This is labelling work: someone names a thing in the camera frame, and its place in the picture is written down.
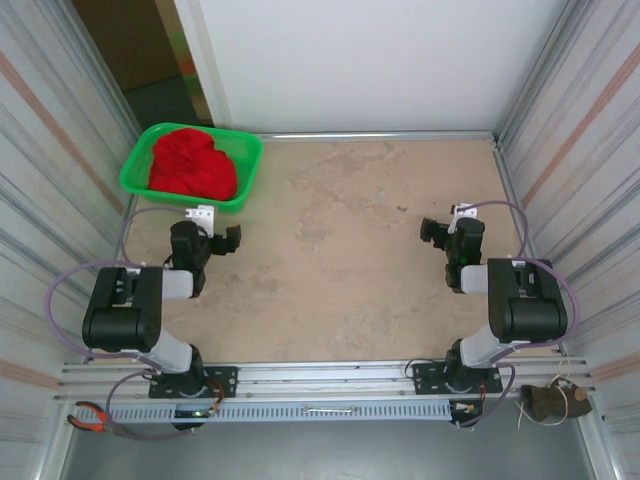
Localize red t-shirt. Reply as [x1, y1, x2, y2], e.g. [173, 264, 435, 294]
[148, 127, 239, 203]

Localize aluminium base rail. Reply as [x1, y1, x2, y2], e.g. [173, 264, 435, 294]
[52, 357, 599, 404]

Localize aluminium table end rail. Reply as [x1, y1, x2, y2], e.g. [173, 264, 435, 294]
[257, 130, 497, 143]

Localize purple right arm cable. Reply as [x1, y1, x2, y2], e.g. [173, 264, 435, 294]
[452, 199, 581, 431]

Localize green plastic basket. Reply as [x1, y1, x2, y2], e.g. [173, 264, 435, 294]
[119, 122, 265, 215]

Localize brown cloth pouch with string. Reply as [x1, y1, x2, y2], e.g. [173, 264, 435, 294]
[517, 374, 594, 426]

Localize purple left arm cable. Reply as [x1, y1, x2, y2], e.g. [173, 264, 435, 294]
[44, 205, 216, 441]

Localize orange-handled pliers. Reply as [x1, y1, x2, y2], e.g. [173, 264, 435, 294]
[67, 401, 137, 440]

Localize grey slotted cable duct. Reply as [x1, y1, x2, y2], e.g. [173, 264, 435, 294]
[107, 402, 454, 424]

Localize aluminium table side rail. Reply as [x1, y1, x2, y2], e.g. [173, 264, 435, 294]
[492, 134, 566, 359]

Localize white door frame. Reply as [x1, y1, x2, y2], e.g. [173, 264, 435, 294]
[173, 0, 235, 129]

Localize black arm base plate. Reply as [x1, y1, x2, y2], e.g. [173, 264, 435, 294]
[410, 360, 503, 396]
[148, 366, 239, 400]

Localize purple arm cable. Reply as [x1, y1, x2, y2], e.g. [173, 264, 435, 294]
[452, 199, 581, 431]
[44, 205, 216, 441]

